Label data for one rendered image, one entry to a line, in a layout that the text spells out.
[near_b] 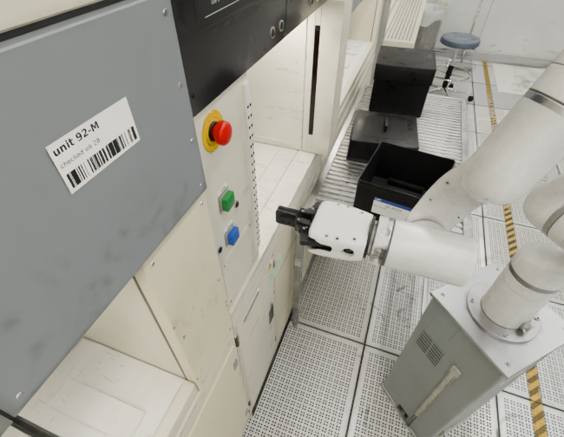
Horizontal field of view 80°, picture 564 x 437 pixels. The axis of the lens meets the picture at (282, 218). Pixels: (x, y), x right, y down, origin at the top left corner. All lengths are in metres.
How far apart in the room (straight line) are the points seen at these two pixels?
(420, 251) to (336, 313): 1.37
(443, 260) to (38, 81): 0.54
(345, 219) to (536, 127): 0.29
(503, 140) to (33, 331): 0.57
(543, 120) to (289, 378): 1.48
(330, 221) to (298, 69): 0.77
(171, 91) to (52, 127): 0.16
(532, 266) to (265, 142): 0.99
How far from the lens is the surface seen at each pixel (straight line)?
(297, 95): 1.30
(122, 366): 0.92
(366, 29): 2.69
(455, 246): 0.59
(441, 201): 0.66
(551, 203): 0.91
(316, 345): 1.81
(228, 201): 0.65
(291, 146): 1.41
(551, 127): 0.53
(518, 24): 5.47
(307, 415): 1.70
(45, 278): 0.38
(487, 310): 1.14
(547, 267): 0.96
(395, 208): 1.20
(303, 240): 0.58
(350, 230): 0.58
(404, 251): 0.57
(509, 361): 1.12
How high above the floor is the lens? 1.64
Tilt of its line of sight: 44 degrees down
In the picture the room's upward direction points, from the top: straight up
